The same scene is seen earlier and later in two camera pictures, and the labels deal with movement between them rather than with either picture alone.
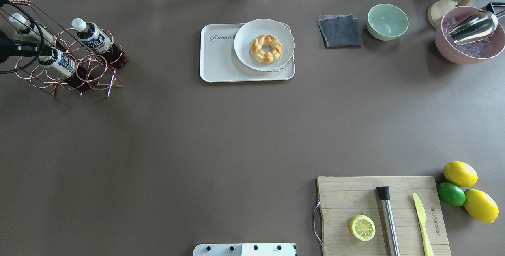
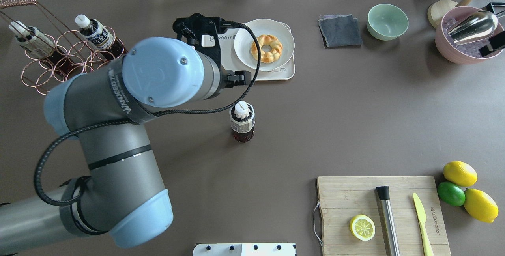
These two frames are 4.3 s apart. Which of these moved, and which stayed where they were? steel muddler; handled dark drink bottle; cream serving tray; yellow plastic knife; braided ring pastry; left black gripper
Moved: handled dark drink bottle; left black gripper
Stayed: yellow plastic knife; braided ring pastry; cream serving tray; steel muddler
